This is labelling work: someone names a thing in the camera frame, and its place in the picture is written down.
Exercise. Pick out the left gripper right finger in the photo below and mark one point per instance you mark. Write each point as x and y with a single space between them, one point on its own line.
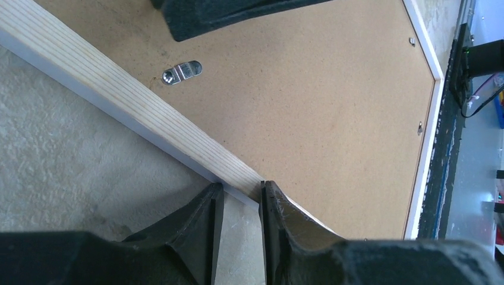
298 250

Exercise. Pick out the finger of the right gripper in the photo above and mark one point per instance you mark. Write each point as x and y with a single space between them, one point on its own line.
187 19

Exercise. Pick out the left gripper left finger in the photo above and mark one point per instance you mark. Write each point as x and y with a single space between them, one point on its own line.
181 248

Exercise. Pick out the wooden picture frame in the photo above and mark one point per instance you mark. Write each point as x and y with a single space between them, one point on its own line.
36 35

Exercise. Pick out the brown fibreboard backing board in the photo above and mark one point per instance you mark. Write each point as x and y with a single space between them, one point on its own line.
328 101

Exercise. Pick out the metal turn button clip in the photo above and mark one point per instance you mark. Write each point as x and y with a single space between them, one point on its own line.
181 72

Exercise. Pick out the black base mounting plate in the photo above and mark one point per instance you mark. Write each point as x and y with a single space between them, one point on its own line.
441 176

